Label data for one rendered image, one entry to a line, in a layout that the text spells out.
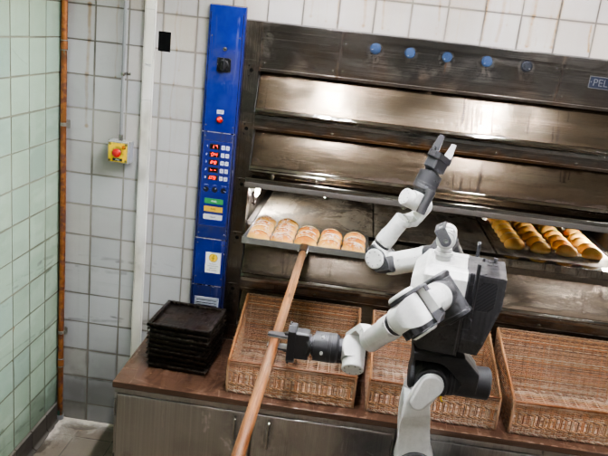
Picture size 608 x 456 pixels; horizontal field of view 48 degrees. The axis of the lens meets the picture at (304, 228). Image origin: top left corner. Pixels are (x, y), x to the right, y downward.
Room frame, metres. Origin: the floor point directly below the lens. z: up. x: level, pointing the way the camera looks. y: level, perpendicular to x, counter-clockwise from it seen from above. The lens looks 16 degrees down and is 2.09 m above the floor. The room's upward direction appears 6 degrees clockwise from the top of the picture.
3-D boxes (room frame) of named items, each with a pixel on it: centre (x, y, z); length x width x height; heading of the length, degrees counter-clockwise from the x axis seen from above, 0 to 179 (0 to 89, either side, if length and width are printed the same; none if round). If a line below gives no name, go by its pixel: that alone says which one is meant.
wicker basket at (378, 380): (2.80, -0.63, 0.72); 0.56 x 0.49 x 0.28; 86
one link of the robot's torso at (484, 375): (2.20, -0.56, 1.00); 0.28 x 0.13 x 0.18; 86
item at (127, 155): (3.12, 0.88, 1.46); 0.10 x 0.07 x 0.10; 86
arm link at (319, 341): (1.87, -0.05, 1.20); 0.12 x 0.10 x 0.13; 86
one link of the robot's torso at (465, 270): (2.19, -0.53, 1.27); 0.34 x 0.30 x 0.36; 168
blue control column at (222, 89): (4.06, 0.37, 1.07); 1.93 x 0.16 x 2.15; 176
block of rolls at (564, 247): (3.47, -1.23, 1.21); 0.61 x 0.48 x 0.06; 176
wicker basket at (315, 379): (2.84, -0.03, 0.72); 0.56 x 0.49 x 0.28; 87
